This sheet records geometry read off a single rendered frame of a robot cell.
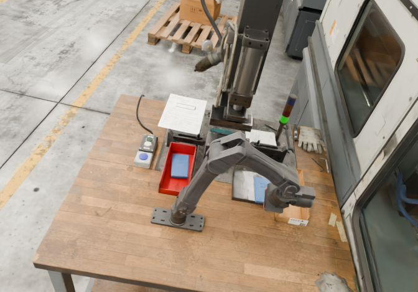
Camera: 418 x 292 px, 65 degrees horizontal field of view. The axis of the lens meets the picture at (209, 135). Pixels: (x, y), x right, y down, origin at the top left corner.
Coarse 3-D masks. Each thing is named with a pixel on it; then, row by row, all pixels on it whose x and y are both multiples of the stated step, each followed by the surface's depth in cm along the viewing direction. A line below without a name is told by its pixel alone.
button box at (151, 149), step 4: (140, 100) 177; (136, 108) 171; (136, 112) 169; (144, 128) 161; (152, 132) 159; (144, 136) 153; (148, 136) 154; (152, 136) 154; (156, 136) 154; (144, 140) 151; (152, 140) 152; (156, 140) 153; (140, 144) 149; (152, 144) 150; (156, 144) 154; (140, 148) 147; (144, 148) 148; (148, 148) 148; (152, 148) 148; (148, 152) 147; (152, 152) 147
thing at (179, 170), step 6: (174, 156) 150; (180, 156) 150; (186, 156) 151; (174, 162) 147; (186, 162) 148; (174, 168) 144; (180, 168) 145; (186, 168) 145; (174, 174) 142; (180, 174) 142; (186, 174) 143
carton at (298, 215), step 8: (296, 168) 147; (304, 184) 140; (288, 208) 138; (296, 208) 139; (304, 208) 135; (280, 216) 131; (288, 216) 135; (296, 216) 135; (304, 216) 133; (296, 224) 133; (304, 224) 132
